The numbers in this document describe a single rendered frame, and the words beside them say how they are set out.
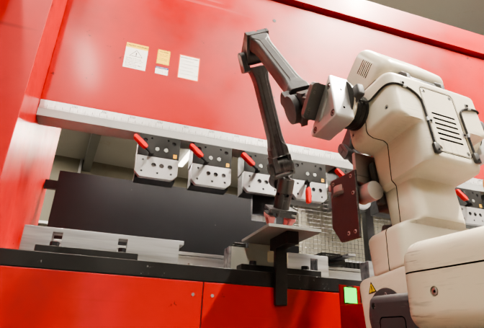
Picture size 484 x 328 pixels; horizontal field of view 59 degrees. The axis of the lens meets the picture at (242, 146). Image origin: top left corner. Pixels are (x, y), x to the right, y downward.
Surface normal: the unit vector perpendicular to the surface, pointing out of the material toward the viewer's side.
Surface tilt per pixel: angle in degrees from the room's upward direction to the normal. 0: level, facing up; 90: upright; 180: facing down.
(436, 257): 90
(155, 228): 90
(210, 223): 90
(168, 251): 90
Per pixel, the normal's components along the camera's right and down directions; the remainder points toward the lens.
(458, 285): -0.92, -0.20
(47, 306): 0.32, -0.39
